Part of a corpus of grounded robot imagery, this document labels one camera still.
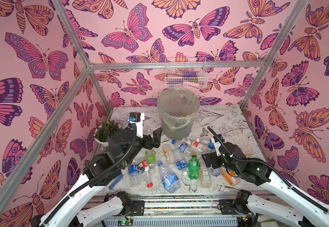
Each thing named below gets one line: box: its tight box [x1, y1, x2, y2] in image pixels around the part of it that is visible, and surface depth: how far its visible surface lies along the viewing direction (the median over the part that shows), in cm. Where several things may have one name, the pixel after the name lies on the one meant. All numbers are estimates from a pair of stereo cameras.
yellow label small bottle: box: [162, 147, 173, 164], surface depth 92 cm
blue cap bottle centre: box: [170, 139, 189, 175], surface depth 87 cm
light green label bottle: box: [144, 149, 156, 168], surface depth 89 cm
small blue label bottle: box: [128, 164, 141, 188], surface depth 85 cm
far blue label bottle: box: [171, 139, 192, 154], surface depth 94 cm
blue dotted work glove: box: [108, 172, 124, 190], surface depth 85 cm
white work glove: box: [232, 128, 255, 158], surface depth 102 cm
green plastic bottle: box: [188, 153, 200, 181], surface depth 85 cm
